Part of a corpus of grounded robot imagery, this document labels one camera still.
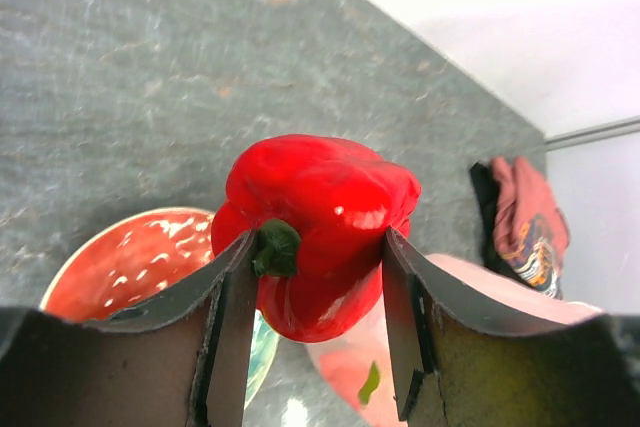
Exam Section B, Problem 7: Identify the red printed t-shirt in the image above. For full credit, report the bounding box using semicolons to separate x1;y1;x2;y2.
490;156;570;299

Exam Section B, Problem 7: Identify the white fruit plate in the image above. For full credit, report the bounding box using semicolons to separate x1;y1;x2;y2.
38;205;281;411

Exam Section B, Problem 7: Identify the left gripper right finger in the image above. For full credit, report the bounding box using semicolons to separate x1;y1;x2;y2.
382;229;639;426

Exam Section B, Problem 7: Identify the black cloth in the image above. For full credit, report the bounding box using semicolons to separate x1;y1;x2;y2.
469;158;528;287

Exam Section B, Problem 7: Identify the pink plastic bag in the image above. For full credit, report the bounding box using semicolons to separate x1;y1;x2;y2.
306;253;604;426

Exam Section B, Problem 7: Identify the right aluminium frame post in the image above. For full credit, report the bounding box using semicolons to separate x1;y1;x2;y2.
545;116;640;151

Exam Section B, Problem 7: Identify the red apple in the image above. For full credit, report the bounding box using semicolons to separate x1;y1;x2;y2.
211;134;421;343

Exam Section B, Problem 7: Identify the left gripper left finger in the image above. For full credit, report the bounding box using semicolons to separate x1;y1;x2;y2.
1;231;258;426

